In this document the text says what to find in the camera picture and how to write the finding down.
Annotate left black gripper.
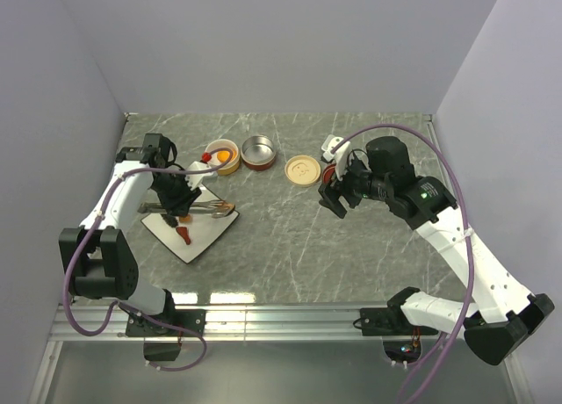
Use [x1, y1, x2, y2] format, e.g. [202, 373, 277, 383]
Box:
[150, 168, 202, 218]

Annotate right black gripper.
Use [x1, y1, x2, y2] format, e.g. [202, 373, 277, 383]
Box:
[319, 153, 393, 218]

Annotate metal tongs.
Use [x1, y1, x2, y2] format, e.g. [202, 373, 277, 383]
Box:
[138, 199, 228, 218]

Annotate salmon slice food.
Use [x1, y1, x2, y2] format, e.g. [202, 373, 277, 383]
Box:
[213, 203, 235, 218]

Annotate orange egg yolk food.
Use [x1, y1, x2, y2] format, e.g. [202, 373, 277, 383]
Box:
[216, 150, 236, 163]

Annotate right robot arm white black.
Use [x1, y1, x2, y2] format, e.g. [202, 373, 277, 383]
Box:
[319, 135, 555, 365]

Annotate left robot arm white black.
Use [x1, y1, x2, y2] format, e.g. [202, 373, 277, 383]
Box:
[59, 133, 213, 335]

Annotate yellow lunch container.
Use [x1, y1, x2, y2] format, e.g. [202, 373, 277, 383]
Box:
[205, 139, 241, 176]

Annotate red steel lunch container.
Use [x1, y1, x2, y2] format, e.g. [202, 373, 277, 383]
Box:
[241, 135, 277, 171]

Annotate red sausage food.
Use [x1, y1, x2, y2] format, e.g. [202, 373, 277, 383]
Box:
[175, 226, 191, 245]

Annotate red round lid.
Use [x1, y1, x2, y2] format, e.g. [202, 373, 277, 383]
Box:
[321, 163, 338, 185]

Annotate white square plate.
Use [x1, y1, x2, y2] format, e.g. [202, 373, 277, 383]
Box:
[141, 211, 240, 263]

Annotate cream round lid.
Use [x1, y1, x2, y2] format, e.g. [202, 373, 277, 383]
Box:
[285, 155, 321, 187]

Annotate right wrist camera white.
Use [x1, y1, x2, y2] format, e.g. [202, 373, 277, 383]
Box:
[321, 134, 352, 181]

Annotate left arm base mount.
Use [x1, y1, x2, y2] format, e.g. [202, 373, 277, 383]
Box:
[126, 308, 206, 338]

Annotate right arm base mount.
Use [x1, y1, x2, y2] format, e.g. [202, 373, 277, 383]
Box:
[352, 307, 438, 336]

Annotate aluminium rail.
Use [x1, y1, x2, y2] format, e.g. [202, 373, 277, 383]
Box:
[47, 303, 383, 343]

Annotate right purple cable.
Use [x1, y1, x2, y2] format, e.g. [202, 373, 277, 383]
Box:
[331, 123, 477, 404]

